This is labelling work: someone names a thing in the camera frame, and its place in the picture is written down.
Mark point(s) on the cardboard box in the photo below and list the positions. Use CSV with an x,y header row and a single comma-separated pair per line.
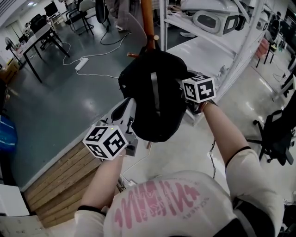
x,y
9,70

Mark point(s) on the black backpack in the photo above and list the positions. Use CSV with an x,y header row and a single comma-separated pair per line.
x,y
143,81

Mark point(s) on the white table black legs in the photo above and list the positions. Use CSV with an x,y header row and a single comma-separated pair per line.
x,y
34,39

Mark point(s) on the grey hanging garment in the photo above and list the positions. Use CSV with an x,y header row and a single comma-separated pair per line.
x,y
136,27

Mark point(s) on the blue wrapped bundle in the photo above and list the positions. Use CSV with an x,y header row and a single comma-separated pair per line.
x,y
8,133

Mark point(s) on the black office chair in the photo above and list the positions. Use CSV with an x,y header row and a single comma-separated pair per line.
x,y
277,136
38,22

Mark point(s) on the black frame chair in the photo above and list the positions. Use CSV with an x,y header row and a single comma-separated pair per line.
x,y
84,7

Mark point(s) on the black pedestal fan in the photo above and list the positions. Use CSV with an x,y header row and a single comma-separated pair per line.
x,y
9,43

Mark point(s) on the pink chair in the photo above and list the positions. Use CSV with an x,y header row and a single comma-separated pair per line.
x,y
263,49

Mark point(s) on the white metal shelving unit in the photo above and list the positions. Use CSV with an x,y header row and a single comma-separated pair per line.
x,y
208,53

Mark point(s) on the white cabinet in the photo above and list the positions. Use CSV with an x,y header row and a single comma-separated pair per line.
x,y
12,200

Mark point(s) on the wooden coat stand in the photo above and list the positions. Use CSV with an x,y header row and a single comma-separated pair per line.
x,y
148,23

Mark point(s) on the wooden step platform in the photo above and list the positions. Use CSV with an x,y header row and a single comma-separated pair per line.
x,y
57,176

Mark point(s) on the black monitor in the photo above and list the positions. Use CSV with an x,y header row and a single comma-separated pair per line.
x,y
51,8

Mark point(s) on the person's left forearm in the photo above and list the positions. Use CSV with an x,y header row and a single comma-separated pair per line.
x,y
104,182

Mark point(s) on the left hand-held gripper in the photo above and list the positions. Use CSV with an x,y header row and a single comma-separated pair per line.
x,y
108,143

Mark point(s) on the person's cream printed shirt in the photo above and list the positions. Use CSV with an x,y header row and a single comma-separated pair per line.
x,y
173,208

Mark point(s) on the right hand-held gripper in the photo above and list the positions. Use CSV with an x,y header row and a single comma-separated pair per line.
x,y
200,89

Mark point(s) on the black floor fan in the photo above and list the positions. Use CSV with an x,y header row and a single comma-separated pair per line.
x,y
101,10

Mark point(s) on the long white power strip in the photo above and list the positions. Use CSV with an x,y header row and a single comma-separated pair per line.
x,y
81,64

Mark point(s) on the person's right forearm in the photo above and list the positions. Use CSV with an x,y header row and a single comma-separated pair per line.
x,y
222,129

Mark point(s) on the beige filing cabinet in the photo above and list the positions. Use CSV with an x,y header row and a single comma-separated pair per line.
x,y
20,228

